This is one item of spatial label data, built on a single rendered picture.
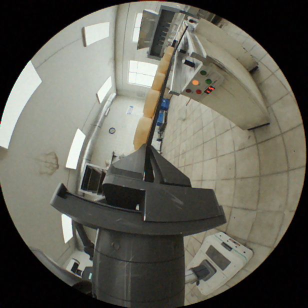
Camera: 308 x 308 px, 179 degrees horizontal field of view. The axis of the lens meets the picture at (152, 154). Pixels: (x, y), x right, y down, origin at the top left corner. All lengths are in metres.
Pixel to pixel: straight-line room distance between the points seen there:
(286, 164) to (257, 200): 0.39
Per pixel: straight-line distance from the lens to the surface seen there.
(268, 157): 1.06
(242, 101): 0.75
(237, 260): 0.97
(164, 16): 1.26
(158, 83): 0.20
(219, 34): 1.23
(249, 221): 1.11
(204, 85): 0.59
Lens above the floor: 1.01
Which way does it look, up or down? 9 degrees down
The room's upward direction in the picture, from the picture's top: 78 degrees counter-clockwise
